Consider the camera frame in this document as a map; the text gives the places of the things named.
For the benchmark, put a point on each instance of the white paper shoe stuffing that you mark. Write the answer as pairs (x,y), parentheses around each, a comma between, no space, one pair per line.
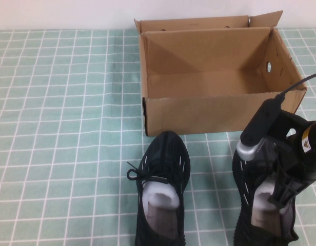
(160,194)
(261,197)

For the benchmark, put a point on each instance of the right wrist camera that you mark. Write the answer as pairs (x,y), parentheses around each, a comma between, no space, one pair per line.
(260,120)

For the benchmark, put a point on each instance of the brown cardboard shoe box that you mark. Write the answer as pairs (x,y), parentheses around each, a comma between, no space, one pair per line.
(199,115)

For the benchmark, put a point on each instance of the black right camera mount bracket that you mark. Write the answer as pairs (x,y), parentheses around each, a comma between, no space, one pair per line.
(297,121)

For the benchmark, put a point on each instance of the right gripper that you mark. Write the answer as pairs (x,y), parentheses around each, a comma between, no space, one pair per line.
(291,164)

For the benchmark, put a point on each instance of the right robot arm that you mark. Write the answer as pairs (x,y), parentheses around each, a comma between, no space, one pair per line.
(314,143)

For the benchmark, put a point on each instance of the black knit sneaker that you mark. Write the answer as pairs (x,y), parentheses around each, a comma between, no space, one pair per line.
(168,151)
(238,184)

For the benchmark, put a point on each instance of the green white checked tablecloth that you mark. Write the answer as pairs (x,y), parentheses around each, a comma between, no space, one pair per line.
(70,153)

